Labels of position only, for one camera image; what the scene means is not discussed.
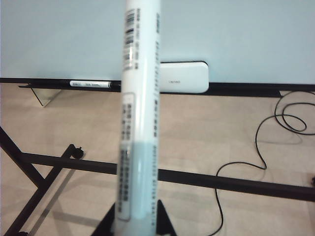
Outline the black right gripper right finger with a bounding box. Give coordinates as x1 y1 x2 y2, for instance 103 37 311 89
156 199 178 236

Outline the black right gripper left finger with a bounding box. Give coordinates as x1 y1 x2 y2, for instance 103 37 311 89
93 203 117 236

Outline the white marker pen with print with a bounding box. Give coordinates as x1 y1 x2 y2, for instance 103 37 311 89
110 0 163 236

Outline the white marker pen with barcode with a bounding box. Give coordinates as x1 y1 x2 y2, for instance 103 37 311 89
69 79 122 90

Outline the white rounded whiteboard eraser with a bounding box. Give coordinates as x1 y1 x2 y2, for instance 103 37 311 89
159 60 211 94

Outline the pale glass whiteboard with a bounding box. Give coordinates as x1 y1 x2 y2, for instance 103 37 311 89
0 0 315 86

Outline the black stand caster wheel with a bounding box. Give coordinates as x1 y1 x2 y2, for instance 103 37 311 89
70 144 86 160

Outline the black whiteboard stand frame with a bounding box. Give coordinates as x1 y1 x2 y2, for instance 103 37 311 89
0 124 315 236

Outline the thin black floor cable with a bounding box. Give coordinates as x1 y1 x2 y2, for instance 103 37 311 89
216 90 315 236

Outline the black whiteboard tray rail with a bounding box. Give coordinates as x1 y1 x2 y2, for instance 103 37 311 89
0 77 315 98

